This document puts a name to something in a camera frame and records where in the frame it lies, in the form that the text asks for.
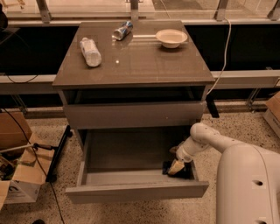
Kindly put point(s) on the black stand leg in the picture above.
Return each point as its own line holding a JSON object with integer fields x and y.
{"x": 51, "y": 176}

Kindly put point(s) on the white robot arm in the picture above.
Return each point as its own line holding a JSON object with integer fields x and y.
{"x": 248, "y": 176}

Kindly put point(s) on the closed grey top drawer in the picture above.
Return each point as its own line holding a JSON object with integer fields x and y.
{"x": 133, "y": 115}

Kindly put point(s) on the white paper bowl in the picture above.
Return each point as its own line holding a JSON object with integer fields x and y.
{"x": 170, "y": 38}

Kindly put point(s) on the dark rxbar blueberry bar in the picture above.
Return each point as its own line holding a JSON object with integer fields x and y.
{"x": 185, "y": 173}

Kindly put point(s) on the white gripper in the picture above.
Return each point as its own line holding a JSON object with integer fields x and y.
{"x": 184, "y": 155}

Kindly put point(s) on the clear plastic water bottle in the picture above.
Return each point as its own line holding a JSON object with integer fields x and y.
{"x": 90, "y": 52}

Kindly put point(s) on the grey drawer cabinet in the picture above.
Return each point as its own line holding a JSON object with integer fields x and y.
{"x": 137, "y": 69}

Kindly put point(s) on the open cardboard box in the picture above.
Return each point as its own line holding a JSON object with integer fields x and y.
{"x": 26, "y": 172}

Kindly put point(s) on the cardboard box at right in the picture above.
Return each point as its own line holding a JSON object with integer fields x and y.
{"x": 272, "y": 114}

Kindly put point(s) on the open grey middle drawer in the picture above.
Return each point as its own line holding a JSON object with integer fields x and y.
{"x": 121, "y": 165}

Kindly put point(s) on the crushed blue silver can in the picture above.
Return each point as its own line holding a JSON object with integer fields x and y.
{"x": 121, "y": 32}

